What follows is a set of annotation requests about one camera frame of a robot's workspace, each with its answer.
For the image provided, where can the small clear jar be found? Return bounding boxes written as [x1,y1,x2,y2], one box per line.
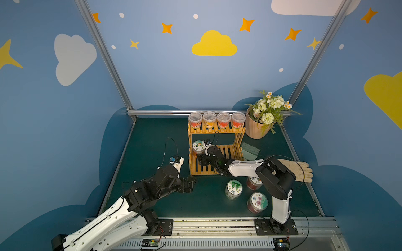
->
[217,112,231,129]
[203,111,217,129]
[188,112,203,129]
[231,112,246,129]

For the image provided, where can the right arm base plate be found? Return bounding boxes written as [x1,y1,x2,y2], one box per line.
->
[254,218,298,236]

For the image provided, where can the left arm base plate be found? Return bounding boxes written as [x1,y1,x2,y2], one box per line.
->
[144,219,174,236]

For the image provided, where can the green circuit board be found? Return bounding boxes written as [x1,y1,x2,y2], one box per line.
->
[273,238,290,251]
[141,239,159,248]

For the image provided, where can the rear aluminium crossbar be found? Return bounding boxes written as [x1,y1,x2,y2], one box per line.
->
[127,109,293,117]

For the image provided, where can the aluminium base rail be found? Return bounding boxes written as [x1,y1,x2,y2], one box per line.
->
[109,217,349,251]

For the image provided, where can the left green circuit board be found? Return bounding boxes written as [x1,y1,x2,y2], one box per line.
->
[141,239,159,248]

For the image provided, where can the beige work gloves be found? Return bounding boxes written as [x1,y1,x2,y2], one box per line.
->
[279,159,313,183]

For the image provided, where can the large jar red strawberry lid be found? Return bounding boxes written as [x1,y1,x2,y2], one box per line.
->
[246,177,263,191]

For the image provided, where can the aluminium frame post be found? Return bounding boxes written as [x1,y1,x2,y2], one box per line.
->
[289,0,353,105]
[75,0,137,123]

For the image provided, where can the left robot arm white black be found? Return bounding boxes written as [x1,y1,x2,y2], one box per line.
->
[51,163,196,251]

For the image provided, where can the pink ribbed flower pot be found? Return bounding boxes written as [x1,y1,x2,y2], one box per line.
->
[245,107,274,140]

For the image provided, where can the white green artificial flowers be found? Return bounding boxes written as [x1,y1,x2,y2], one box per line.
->
[247,91,301,134]

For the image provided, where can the large jar orange flower lid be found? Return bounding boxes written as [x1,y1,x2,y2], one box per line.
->
[192,140,206,157]

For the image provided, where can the right green circuit board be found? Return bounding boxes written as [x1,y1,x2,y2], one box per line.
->
[273,238,290,251]

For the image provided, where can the right aluminium frame post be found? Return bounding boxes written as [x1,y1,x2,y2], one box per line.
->
[289,0,353,105]

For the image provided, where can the bamboo two-tier shelf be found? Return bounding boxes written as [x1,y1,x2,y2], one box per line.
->
[188,122,246,176]

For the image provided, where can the left aluminium frame post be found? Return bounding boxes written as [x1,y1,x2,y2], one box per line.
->
[75,0,137,123]

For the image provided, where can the large jar purple flower lid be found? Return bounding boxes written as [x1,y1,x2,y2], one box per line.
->
[247,192,269,214]

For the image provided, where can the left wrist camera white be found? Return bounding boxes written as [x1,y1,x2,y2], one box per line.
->
[170,155,184,176]

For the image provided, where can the large jar green leaf lid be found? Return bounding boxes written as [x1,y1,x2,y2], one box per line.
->
[225,179,243,200]

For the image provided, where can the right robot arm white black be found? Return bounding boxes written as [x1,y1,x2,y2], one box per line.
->
[197,145,296,228]

